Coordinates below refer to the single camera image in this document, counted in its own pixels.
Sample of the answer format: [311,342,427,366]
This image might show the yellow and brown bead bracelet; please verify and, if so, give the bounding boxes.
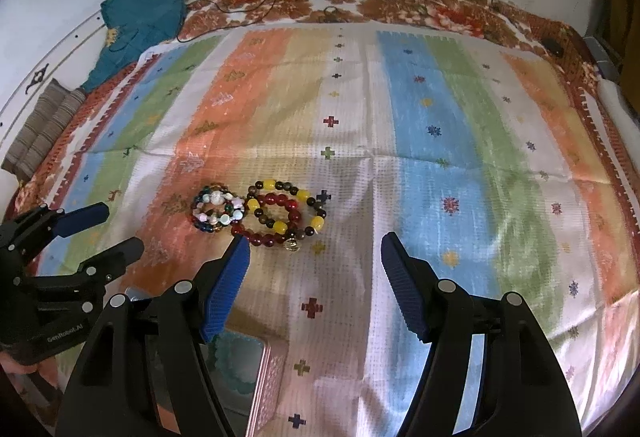
[246,177,329,252]

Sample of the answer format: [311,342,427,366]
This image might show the brown striped folded cloth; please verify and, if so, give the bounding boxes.
[1,78,87,180]

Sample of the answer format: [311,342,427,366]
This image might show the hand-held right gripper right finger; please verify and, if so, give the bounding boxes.
[381,232,584,437]

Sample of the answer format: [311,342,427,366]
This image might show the pink jewelry box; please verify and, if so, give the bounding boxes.
[206,326,289,437]

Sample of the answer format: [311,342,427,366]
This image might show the multicolour glass bead bracelet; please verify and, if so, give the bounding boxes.
[189,183,247,236]

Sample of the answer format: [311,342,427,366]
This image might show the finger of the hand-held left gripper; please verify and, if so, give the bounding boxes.
[0,202,110,268]
[34,237,145,305]

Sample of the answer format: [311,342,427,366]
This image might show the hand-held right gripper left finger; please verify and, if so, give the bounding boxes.
[55,234,251,437]

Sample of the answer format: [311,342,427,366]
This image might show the dark red bead bracelet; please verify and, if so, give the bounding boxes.
[230,191,304,249]

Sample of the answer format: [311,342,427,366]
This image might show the striped pastel cloth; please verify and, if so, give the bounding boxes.
[47,28,638,437]

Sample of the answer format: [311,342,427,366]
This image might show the teal garment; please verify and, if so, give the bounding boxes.
[82,0,188,94]

